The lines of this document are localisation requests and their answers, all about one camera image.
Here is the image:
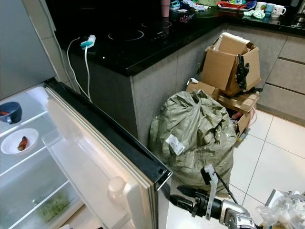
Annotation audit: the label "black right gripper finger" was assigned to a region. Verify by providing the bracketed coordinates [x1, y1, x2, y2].
[172, 186, 195, 199]
[169, 196, 193, 213]

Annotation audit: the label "clear plastic bag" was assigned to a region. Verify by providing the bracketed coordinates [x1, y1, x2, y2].
[255, 190, 305, 229]

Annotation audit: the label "silver fridge door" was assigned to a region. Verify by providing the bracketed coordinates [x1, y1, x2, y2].
[43, 78, 173, 229]
[0, 0, 58, 101]

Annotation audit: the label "fridge body white interior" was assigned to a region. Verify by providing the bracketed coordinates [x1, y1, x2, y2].
[0, 85, 91, 229]

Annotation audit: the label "clear fridge crisper drawer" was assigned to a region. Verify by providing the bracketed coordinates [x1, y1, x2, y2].
[24, 177, 86, 229]

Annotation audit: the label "green woven sack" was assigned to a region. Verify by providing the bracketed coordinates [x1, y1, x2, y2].
[148, 89, 240, 194]

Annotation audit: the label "small cardboard box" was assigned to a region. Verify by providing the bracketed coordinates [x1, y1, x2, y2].
[186, 79, 220, 99]

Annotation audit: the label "flattened cardboard box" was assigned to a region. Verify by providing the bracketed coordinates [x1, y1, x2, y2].
[217, 88, 260, 136]

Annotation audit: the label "white bowl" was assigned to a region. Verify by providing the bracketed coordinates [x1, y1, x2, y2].
[0, 128, 40, 155]

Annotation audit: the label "large open cardboard box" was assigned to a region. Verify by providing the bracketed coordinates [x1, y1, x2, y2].
[199, 31, 263, 97]

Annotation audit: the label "green leafy vegetables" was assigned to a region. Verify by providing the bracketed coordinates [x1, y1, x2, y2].
[38, 191, 70, 222]

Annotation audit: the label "red brown food piece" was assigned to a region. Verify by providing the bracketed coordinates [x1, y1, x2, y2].
[18, 136, 29, 151]

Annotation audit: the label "blue bowl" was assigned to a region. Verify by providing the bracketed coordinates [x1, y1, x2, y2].
[0, 101, 22, 125]

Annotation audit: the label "black kitchen countertop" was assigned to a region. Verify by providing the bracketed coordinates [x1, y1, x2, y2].
[45, 0, 305, 77]

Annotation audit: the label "grey kitchen base cabinet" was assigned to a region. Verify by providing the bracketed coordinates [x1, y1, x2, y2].
[62, 21, 305, 144]

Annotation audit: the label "white teal power adapter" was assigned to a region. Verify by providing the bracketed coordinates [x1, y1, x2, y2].
[80, 34, 97, 49]

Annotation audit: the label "pink cup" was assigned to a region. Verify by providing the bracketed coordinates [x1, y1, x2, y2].
[161, 0, 171, 17]

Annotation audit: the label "blue checked cloth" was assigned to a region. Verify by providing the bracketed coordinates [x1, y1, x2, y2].
[181, 0, 206, 11]

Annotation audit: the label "light green cloth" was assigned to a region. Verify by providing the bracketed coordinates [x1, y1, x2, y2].
[243, 9, 266, 20]

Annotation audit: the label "red tray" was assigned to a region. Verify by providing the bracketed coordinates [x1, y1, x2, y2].
[216, 0, 257, 10]

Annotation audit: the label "white printed mug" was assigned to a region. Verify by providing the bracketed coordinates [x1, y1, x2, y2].
[273, 4, 287, 16]

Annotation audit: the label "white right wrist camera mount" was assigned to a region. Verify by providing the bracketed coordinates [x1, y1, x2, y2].
[200, 164, 220, 221]

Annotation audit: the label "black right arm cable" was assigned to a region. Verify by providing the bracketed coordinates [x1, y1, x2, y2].
[213, 171, 241, 206]

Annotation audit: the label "black strap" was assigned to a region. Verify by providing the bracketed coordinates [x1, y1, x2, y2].
[236, 53, 251, 92]

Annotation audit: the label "white power cable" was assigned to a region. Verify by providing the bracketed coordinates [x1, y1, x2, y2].
[67, 37, 84, 94]
[84, 47, 92, 102]

